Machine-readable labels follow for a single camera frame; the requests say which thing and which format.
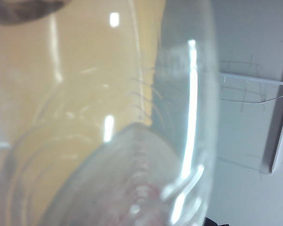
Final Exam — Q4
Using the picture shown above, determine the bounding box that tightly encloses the clear water bottle red label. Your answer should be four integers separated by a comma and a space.
0, 0, 220, 226

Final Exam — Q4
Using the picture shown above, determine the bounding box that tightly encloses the black office chair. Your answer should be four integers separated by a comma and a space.
204, 218, 231, 226

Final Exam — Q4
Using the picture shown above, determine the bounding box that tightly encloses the thin white cable with plug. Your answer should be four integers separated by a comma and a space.
219, 91, 283, 105

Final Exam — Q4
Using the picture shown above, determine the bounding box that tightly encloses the narrow white wall strip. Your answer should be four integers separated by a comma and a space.
218, 72, 283, 86

